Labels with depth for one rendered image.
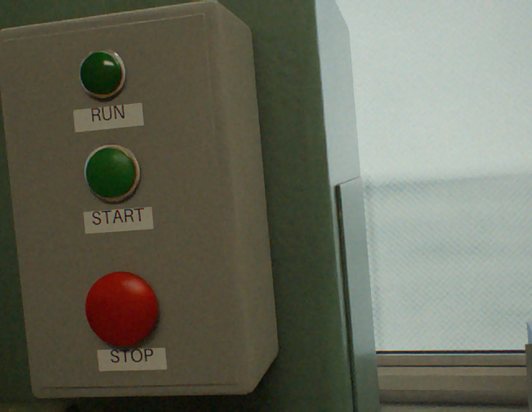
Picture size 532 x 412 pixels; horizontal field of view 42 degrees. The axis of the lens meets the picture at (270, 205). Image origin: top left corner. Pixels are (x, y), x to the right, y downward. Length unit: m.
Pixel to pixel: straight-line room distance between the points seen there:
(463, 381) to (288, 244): 1.53
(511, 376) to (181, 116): 1.61
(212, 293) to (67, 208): 0.07
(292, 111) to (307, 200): 0.04
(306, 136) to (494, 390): 1.55
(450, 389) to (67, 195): 1.61
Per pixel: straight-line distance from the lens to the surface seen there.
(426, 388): 1.85
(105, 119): 0.29
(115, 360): 0.30
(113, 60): 0.29
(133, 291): 0.28
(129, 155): 0.28
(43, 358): 0.32
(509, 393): 1.84
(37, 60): 0.31
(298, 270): 0.33
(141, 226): 0.29
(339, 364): 0.35
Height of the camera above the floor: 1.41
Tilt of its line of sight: 3 degrees down
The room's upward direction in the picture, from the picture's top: 5 degrees counter-clockwise
